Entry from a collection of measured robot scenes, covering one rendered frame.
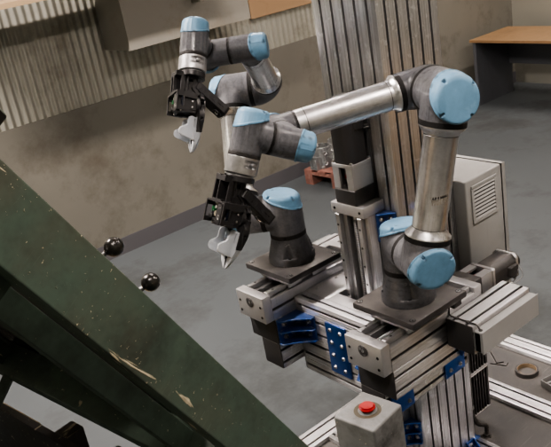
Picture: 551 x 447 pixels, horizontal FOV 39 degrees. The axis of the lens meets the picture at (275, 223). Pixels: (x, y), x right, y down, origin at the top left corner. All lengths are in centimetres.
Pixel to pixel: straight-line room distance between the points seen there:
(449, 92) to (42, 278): 105
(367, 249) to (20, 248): 138
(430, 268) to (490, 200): 65
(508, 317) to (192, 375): 112
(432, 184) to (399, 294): 36
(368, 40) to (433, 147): 43
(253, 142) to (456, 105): 47
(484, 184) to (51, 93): 346
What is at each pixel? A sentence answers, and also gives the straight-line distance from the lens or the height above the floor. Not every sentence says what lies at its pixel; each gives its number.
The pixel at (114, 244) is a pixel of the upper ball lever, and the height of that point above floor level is 156.
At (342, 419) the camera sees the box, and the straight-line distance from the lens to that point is 192.
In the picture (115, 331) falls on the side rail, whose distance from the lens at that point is 123.
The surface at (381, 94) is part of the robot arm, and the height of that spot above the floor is 162.
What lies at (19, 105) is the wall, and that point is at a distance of 523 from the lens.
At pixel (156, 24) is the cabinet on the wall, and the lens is 526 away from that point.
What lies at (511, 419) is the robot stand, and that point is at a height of 21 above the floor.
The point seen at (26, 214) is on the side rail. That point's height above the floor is 175.
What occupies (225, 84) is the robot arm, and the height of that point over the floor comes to 159.
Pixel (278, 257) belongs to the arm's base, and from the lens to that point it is 244.
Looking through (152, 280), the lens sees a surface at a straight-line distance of 153.
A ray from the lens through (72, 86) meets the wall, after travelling 537.
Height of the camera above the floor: 207
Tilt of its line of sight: 21 degrees down
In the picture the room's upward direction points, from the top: 10 degrees counter-clockwise
